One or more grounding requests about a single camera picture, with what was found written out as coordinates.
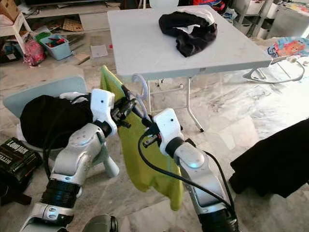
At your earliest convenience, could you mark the light blue toy bin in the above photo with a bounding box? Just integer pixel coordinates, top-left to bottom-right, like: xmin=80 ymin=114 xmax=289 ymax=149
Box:
xmin=40 ymin=34 xmax=72 ymax=61

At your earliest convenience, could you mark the black printed carton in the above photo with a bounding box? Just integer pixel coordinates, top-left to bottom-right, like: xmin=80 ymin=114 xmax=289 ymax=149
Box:
xmin=0 ymin=137 xmax=42 ymax=187

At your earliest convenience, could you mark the brown game board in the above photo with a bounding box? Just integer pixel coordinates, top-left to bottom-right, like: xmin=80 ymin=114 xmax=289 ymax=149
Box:
xmin=62 ymin=18 xmax=84 ymax=32

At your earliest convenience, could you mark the white step stool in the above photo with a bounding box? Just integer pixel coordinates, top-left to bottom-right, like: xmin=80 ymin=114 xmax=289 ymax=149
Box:
xmin=0 ymin=12 xmax=32 ymax=51

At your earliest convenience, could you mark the brown cardboard box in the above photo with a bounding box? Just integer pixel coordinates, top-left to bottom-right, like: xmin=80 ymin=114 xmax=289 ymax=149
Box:
xmin=0 ymin=0 xmax=22 ymax=21

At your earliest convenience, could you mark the green storage bin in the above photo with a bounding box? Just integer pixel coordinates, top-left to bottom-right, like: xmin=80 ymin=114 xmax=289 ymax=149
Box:
xmin=35 ymin=27 xmax=51 ymax=40

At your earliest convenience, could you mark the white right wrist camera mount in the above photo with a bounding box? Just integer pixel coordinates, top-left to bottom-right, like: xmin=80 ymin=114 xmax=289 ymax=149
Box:
xmin=153 ymin=108 xmax=184 ymax=156

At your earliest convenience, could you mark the large black garment heap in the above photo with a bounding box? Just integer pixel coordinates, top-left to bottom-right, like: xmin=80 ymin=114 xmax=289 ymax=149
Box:
xmin=19 ymin=94 xmax=95 ymax=149

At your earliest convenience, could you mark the black storage basket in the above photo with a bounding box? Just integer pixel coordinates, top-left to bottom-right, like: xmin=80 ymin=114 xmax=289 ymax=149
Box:
xmin=0 ymin=41 xmax=24 ymax=63

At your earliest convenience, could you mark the grey ribbed box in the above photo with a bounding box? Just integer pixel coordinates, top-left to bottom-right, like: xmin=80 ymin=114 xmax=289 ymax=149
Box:
xmin=268 ymin=5 xmax=309 ymax=39

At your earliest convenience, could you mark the red blue kids backpack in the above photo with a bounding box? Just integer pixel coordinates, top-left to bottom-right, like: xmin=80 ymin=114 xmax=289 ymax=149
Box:
xmin=193 ymin=0 xmax=225 ymax=13

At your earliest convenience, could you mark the pink kids backpack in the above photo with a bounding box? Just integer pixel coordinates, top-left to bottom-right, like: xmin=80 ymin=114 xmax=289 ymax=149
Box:
xmin=23 ymin=39 xmax=46 ymax=66

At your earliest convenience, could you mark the white rolling storage trolley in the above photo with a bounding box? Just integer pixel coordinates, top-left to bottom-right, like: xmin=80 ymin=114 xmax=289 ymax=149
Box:
xmin=232 ymin=0 xmax=271 ymax=39

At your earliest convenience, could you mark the grey robot left leg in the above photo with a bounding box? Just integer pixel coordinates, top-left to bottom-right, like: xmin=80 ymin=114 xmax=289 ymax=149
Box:
xmin=82 ymin=214 xmax=119 ymax=232

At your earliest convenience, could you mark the white low console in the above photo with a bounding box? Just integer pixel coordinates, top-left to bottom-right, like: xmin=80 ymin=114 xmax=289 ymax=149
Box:
xmin=24 ymin=0 xmax=116 ymax=33

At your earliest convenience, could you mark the tan book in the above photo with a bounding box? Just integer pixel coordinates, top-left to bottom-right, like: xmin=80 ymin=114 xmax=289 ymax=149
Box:
xmin=72 ymin=52 xmax=91 ymax=65

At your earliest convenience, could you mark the pale blue kids chair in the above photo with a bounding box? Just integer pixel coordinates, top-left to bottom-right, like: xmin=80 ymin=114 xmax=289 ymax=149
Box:
xmin=2 ymin=75 xmax=120 ymax=178

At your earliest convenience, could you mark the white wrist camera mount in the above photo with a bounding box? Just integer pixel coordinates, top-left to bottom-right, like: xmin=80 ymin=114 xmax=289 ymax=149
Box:
xmin=153 ymin=108 xmax=184 ymax=156
xmin=91 ymin=88 xmax=118 ymax=137

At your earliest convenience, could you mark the white paper sheet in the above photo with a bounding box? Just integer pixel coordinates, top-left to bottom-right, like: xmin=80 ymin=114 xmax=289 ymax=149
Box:
xmin=90 ymin=44 xmax=108 ymax=58

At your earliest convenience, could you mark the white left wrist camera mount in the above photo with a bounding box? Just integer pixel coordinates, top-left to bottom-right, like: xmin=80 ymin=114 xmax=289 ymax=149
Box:
xmin=91 ymin=88 xmax=118 ymax=137

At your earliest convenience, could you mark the cartoon print baby bouncer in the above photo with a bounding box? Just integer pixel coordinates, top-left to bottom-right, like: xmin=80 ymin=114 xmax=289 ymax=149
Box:
xmin=243 ymin=36 xmax=309 ymax=84

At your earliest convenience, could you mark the white cloth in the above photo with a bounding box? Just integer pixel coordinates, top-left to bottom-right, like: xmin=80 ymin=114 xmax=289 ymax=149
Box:
xmin=176 ymin=6 xmax=215 ymax=33

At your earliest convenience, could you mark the green shirt with maroon collar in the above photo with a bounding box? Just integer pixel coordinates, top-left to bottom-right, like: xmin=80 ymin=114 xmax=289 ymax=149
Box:
xmin=100 ymin=65 xmax=185 ymax=211

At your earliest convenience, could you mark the black garment pile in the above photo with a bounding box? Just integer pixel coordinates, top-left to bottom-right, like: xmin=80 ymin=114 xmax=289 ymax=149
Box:
xmin=158 ymin=12 xmax=218 ymax=58

